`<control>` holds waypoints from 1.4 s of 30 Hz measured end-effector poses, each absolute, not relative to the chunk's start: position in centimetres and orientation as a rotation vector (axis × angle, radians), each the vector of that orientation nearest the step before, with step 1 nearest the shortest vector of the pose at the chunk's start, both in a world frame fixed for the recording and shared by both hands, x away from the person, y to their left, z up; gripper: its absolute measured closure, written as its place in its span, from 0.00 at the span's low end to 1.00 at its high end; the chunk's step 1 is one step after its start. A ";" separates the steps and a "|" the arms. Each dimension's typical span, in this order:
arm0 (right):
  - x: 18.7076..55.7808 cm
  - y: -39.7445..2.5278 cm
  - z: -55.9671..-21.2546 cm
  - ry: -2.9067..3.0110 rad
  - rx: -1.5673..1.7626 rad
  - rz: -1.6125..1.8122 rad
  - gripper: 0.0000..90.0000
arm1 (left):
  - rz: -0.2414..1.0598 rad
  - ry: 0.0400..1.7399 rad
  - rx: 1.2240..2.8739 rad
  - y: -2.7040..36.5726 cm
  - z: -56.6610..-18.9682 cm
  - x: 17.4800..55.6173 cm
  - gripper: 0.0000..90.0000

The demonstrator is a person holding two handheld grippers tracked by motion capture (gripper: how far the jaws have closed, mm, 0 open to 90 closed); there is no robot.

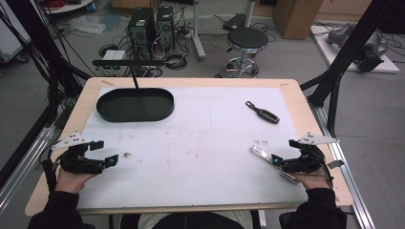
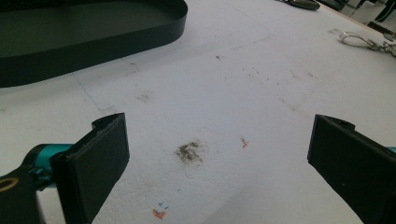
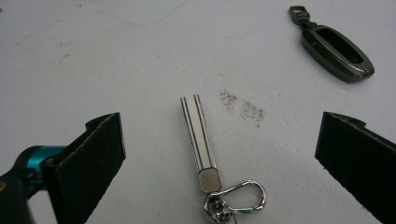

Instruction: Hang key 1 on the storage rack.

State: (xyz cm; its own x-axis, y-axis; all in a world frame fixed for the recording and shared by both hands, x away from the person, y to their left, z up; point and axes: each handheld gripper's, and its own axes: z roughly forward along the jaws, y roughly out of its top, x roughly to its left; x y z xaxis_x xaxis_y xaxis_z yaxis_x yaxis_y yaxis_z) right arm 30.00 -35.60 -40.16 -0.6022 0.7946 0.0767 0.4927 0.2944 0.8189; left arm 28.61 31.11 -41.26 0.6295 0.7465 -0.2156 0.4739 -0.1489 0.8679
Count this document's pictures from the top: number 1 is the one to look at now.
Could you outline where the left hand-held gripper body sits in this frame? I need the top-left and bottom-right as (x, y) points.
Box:
(52, 131), (106, 176)

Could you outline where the white plastic bag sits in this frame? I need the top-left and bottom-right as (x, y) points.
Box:
(68, 14), (107, 35)

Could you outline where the black flat case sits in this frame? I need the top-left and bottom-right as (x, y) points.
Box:
(222, 12), (247, 32)

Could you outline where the silver metal tool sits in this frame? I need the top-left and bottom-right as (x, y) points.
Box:
(249, 144), (301, 185)

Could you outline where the large black computer tower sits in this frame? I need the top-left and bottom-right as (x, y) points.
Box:
(126, 7), (158, 61)

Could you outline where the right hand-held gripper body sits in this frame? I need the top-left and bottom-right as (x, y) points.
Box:
(281, 131), (340, 175)

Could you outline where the black round stool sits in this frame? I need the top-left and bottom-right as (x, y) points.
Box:
(215, 26), (270, 79)

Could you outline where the black frame strut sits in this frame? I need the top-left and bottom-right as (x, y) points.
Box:
(300, 0), (402, 138)
(0, 0), (94, 129)

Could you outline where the black handled tool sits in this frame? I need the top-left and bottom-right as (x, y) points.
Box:
(245, 100), (281, 125)

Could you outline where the black oval tray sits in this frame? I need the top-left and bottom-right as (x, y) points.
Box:
(96, 87), (176, 123)

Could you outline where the wooden table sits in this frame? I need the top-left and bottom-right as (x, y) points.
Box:
(24, 76), (354, 218)

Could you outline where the white box with lights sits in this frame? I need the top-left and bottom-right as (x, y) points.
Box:
(101, 49), (127, 77)

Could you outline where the slim black computer tower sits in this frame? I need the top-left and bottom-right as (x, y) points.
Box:
(155, 5), (176, 52)

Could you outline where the coiled black cable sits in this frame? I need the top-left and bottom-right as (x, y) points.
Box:
(163, 50), (189, 72)

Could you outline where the grey and black device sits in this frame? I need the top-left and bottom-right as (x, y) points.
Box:
(327, 22), (390, 73)

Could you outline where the white desk leg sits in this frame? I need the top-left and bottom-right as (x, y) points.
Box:
(190, 0), (207, 62)

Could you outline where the person's torso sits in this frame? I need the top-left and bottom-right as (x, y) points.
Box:
(137, 211), (254, 229)

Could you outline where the aluminium rail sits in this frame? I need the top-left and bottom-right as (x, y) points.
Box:
(0, 125), (57, 212)
(309, 102), (377, 229)

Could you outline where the brown wooden cabinet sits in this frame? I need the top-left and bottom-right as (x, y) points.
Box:
(272, 0), (325, 40)

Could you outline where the person's left hand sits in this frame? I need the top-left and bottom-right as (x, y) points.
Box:
(54, 164), (97, 195)

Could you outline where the small grey tag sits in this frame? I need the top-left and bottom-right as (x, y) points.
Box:
(327, 159), (346, 170)

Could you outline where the person's right hand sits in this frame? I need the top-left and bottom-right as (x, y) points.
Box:
(290, 170), (332, 192)

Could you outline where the left hand-held gripper cable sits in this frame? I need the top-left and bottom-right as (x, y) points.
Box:
(41, 149), (61, 194)

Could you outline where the black bar on stand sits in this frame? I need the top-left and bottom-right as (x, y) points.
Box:
(92, 58), (166, 91)

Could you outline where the round white table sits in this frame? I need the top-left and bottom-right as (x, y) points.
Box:
(40, 0), (96, 14)

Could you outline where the white floor board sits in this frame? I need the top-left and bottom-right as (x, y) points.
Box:
(309, 24), (401, 74)

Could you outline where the white table mat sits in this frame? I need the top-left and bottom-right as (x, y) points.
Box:
(76, 86), (309, 211)

